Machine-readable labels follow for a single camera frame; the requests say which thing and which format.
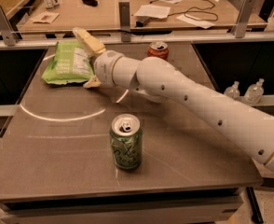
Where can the green jalapeno chip bag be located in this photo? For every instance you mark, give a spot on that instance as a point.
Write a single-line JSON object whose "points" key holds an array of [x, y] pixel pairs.
{"points": [[69, 65]]}

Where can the clear plastic bottle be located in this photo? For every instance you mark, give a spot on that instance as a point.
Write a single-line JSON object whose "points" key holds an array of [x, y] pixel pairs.
{"points": [[233, 91], [254, 92]]}

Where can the metal bracket post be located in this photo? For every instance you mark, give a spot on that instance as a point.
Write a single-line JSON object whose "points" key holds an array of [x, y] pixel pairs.
{"points": [[239, 29], [124, 19], [9, 36]]}

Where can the green soda can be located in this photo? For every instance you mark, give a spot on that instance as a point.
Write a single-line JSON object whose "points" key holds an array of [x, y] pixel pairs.
{"points": [[126, 138]]}

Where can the small paper card left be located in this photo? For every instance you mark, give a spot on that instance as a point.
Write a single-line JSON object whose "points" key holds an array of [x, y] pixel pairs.
{"points": [[45, 17]]}

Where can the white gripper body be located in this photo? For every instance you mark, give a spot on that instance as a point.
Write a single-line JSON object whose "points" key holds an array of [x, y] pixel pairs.
{"points": [[105, 64]]}

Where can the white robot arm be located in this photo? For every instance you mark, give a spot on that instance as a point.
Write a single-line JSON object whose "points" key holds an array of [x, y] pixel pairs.
{"points": [[154, 78]]}

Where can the right metal bracket post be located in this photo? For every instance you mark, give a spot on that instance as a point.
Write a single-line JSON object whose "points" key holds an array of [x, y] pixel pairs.
{"points": [[239, 29]]}

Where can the clear plastic bottle left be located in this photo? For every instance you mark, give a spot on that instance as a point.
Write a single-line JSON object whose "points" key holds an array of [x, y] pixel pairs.
{"points": [[233, 91]]}

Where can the black mouse on desk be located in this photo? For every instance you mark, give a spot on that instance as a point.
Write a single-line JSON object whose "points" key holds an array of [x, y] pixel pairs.
{"points": [[92, 3]]}

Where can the middle metal bracket post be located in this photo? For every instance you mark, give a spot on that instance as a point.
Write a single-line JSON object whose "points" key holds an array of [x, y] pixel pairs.
{"points": [[124, 19]]}

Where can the left metal bracket post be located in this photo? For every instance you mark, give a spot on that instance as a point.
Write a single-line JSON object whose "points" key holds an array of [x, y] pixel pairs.
{"points": [[9, 36]]}

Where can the red Coca-Cola can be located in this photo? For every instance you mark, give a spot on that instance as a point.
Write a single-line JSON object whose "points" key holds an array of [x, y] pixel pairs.
{"points": [[158, 49]]}

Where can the clear plastic bottle right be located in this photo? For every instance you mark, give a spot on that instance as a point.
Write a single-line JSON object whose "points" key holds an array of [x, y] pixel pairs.
{"points": [[254, 92]]}

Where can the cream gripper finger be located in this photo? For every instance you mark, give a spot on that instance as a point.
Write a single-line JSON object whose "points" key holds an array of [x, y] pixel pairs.
{"points": [[90, 44], [94, 82]]}

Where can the white paper sheet centre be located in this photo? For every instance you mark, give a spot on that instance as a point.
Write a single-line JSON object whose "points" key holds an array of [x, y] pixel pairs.
{"points": [[152, 11]]}

